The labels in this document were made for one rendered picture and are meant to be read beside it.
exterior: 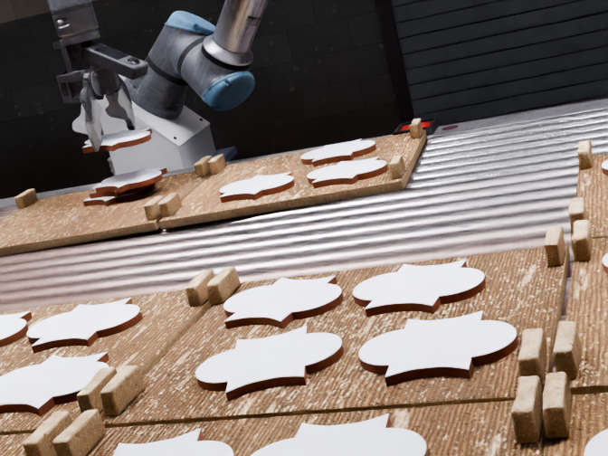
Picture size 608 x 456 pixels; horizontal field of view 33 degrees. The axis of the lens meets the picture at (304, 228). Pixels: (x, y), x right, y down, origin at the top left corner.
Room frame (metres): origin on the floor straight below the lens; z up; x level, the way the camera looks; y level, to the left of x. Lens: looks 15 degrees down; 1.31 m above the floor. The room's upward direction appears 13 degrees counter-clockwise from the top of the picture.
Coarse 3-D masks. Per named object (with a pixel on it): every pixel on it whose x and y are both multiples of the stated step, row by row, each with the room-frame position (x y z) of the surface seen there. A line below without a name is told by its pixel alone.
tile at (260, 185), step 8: (256, 176) 1.73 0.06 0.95; (264, 176) 1.71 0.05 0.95; (272, 176) 1.70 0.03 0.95; (280, 176) 1.68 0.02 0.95; (288, 176) 1.67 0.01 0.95; (232, 184) 1.72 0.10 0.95; (240, 184) 1.70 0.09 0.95; (248, 184) 1.69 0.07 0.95; (256, 184) 1.67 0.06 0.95; (264, 184) 1.66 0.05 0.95; (272, 184) 1.64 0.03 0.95; (280, 184) 1.63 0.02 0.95; (288, 184) 1.63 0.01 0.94; (224, 192) 1.67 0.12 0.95; (232, 192) 1.65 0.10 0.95; (240, 192) 1.64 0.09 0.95; (248, 192) 1.63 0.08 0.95; (256, 192) 1.61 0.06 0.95; (264, 192) 1.62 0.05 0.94; (272, 192) 1.62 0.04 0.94; (224, 200) 1.64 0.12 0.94; (232, 200) 1.64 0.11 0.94
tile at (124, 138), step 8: (144, 128) 1.92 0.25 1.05; (104, 136) 1.93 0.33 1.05; (112, 136) 1.91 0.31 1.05; (120, 136) 1.89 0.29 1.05; (128, 136) 1.88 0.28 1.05; (136, 136) 1.86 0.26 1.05; (144, 136) 1.85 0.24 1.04; (88, 144) 1.88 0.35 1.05; (104, 144) 1.84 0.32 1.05; (112, 144) 1.83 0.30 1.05; (120, 144) 1.84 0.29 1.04; (128, 144) 1.83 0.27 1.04; (136, 144) 1.84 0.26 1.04; (88, 152) 1.86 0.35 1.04
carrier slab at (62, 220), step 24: (168, 192) 1.83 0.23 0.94; (24, 216) 1.92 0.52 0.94; (48, 216) 1.87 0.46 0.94; (72, 216) 1.82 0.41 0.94; (96, 216) 1.77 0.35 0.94; (120, 216) 1.72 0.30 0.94; (144, 216) 1.68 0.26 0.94; (0, 240) 1.77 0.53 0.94; (24, 240) 1.72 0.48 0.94; (48, 240) 1.68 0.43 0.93; (72, 240) 1.67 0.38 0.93; (96, 240) 1.66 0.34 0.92
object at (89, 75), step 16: (96, 32) 1.89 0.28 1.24; (64, 48) 1.90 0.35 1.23; (80, 48) 1.88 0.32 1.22; (80, 64) 1.89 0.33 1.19; (64, 80) 1.89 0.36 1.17; (80, 80) 1.87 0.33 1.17; (96, 80) 1.87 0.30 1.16; (112, 80) 1.90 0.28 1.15; (64, 96) 1.90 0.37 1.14; (80, 96) 1.88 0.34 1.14; (96, 96) 1.88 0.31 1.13
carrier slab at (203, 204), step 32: (256, 160) 1.93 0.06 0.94; (288, 160) 1.86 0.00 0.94; (352, 160) 1.73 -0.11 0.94; (384, 160) 1.67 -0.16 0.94; (192, 192) 1.78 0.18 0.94; (288, 192) 1.61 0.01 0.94; (320, 192) 1.56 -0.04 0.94; (352, 192) 1.53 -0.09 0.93; (384, 192) 1.52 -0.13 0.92; (160, 224) 1.62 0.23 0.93
